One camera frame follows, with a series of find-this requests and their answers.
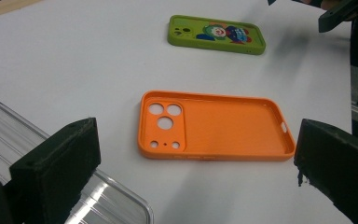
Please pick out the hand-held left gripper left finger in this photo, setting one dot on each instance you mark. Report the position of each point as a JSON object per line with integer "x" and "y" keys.
{"x": 56, "y": 168}

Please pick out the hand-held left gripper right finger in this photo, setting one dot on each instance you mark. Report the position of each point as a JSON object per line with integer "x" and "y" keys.
{"x": 341, "y": 165}

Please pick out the clear plastic tray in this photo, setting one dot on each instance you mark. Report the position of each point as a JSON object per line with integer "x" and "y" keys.
{"x": 6, "y": 137}

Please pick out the orange phone case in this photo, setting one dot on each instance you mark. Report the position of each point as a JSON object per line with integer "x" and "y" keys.
{"x": 230, "y": 130}

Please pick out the green cartoon phone case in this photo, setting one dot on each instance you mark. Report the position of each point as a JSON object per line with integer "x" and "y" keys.
{"x": 195, "y": 39}

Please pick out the white table sheet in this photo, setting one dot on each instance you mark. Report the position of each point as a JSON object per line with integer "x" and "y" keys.
{"x": 74, "y": 62}

